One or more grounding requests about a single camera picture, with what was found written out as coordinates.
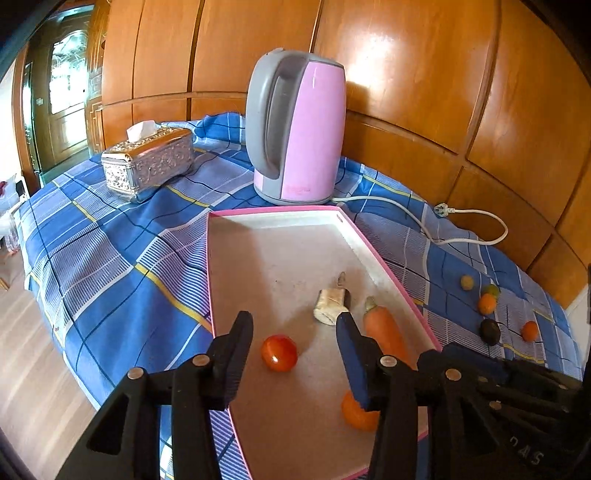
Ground white furniture piece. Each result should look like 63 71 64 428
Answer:
0 174 29 256

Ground grey kettle base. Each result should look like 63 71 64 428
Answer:
255 187 335 207

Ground red tomato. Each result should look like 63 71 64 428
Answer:
261 335 298 373

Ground silver embossed tissue box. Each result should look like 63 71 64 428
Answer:
101 128 195 204

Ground white power cord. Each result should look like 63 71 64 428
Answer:
331 196 509 245

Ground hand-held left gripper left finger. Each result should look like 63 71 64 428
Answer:
55 311 254 480

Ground pink electric kettle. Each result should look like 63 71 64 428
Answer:
245 47 347 204

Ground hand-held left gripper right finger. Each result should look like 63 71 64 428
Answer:
335 311 509 480

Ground dark round fruit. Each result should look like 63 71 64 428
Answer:
479 319 502 345

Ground white tissue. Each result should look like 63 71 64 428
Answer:
126 121 158 143

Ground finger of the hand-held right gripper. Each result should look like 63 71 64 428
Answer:
418 343 580 398
478 390 575 432

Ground wooden door with glass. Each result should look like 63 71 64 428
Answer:
25 4 102 178

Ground blue plaid cloth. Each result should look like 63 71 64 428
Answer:
17 113 585 480

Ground orange carrot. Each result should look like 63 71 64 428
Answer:
362 296 415 367

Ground white vegetable piece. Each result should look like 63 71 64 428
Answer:
313 272 352 326

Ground pink rimmed tray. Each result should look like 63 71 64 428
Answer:
206 206 443 480

